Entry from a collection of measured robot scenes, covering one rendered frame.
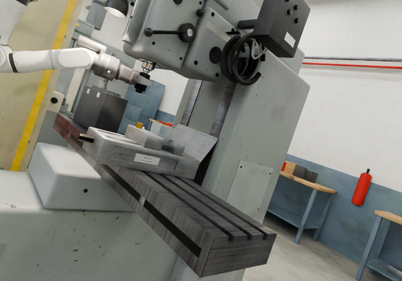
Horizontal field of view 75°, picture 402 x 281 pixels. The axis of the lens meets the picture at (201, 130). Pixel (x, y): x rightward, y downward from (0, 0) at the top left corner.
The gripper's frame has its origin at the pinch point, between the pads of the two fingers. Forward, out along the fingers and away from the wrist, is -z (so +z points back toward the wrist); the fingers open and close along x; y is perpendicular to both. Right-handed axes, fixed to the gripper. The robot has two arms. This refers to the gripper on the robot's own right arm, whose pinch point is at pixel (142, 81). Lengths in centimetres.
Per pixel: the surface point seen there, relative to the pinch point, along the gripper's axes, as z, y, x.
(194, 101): -32.9, -2.3, 18.4
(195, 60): -15.0, -14.9, -8.7
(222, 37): -24.2, -29.7, -5.9
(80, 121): 14.8, 26.0, 29.5
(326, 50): -364, -211, 258
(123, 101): 0.6, 10.5, 20.6
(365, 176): -387, -5, 123
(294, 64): -81, -43, 10
